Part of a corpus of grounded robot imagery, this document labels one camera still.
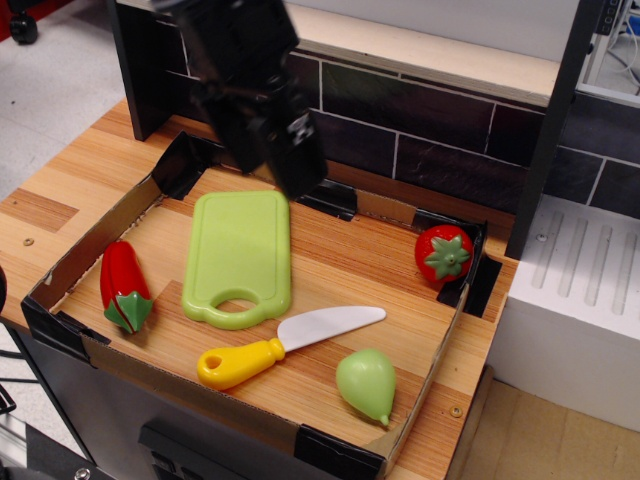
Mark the red toy strawberry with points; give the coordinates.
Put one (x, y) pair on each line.
(443, 253)

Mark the red toy chili pepper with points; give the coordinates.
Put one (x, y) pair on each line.
(124, 291)

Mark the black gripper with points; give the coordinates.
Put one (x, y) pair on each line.
(237, 50)

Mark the white foam block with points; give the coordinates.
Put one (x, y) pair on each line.
(569, 331)

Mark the green plastic cutting board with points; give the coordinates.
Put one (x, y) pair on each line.
(238, 270)

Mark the cardboard fence with black tape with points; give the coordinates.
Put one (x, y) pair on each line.
(356, 252)

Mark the yellow handled white toy knife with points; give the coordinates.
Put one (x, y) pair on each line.
(227, 367)

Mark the black caster wheel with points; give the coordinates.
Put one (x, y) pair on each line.
(23, 28)

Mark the green toy pear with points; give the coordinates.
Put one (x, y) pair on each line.
(366, 380)

